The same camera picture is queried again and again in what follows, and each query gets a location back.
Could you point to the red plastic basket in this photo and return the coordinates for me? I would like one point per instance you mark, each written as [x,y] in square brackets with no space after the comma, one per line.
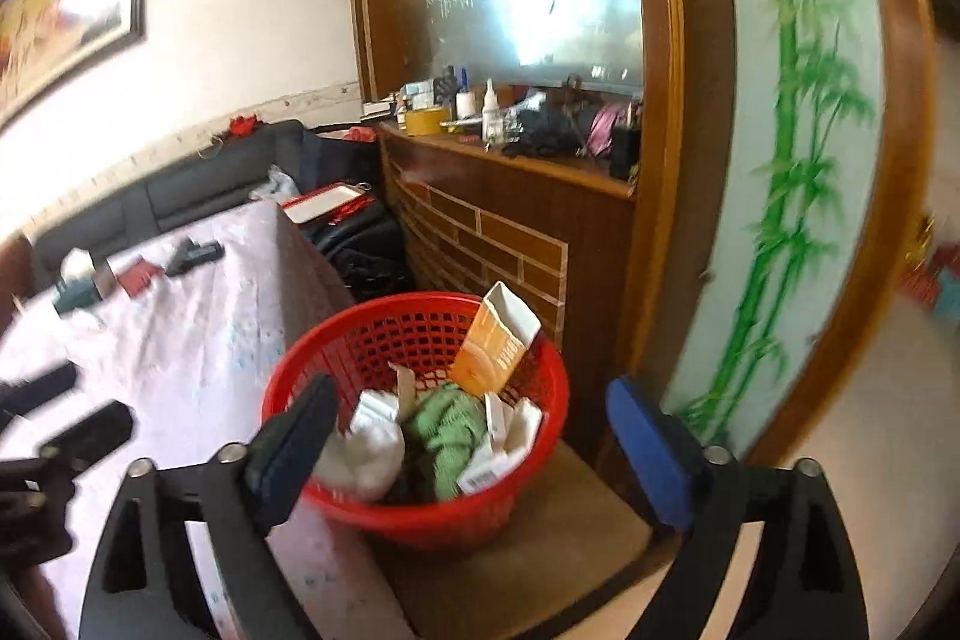
[420,520]

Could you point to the black toy pistol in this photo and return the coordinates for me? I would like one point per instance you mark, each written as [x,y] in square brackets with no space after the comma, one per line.
[193,256]

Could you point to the white dropper bottle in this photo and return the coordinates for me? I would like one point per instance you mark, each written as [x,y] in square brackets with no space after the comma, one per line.
[492,119]

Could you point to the green cloth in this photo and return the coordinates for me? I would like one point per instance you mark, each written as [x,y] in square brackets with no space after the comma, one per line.
[442,434]

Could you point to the red ornament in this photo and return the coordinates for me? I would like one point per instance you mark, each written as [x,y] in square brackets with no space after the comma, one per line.
[244,125]

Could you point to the crumpled clear plastic bag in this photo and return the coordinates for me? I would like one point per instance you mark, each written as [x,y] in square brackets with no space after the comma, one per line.
[274,186]

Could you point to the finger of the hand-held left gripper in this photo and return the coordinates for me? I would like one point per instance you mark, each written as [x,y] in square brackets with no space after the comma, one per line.
[86,434]
[37,389]

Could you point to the black leather sofa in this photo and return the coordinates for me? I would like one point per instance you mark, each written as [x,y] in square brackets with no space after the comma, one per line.
[180,190]

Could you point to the plain white medicine box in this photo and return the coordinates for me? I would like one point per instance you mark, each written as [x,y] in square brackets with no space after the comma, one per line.
[519,424]

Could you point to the red pouch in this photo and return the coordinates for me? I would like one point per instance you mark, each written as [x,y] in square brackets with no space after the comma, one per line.
[139,278]

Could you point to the black cloth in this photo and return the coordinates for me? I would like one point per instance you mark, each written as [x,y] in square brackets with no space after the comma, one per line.
[544,134]

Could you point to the yellow tape roll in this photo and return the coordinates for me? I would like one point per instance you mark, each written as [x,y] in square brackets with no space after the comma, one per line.
[424,121]

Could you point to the bamboo print glass panel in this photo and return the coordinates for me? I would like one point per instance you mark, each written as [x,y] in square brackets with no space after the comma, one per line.
[795,160]

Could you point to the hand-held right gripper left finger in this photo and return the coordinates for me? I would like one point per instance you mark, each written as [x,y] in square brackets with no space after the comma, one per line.
[296,452]

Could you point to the red and white box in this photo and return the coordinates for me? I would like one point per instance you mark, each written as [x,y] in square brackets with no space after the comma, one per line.
[326,203]

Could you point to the framed painting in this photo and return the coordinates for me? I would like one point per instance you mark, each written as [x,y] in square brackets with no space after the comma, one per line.
[67,10]

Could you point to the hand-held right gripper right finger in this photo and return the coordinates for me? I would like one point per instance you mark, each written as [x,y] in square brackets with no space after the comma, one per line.
[652,452]

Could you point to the small black box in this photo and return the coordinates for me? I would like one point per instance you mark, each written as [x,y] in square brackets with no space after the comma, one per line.
[625,154]

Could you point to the orange carton box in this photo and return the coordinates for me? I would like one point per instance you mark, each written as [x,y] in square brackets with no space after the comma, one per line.
[495,340]

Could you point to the green tissue box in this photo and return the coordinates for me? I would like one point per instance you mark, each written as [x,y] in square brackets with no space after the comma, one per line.
[75,289]

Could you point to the pink cloth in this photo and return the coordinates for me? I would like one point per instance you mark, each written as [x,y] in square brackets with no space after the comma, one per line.
[606,130]

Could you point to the white barcode medicine box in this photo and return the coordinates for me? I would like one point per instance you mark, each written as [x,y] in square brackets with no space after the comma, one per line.
[484,471]

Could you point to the black floor bag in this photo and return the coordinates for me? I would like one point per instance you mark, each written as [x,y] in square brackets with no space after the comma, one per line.
[364,254]

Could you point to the wooden stool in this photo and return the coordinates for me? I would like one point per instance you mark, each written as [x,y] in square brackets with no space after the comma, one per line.
[540,557]

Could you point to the white paper roll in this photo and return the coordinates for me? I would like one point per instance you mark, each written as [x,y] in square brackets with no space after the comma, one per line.
[467,106]

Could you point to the white cloth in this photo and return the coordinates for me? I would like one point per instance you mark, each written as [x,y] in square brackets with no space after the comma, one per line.
[367,456]

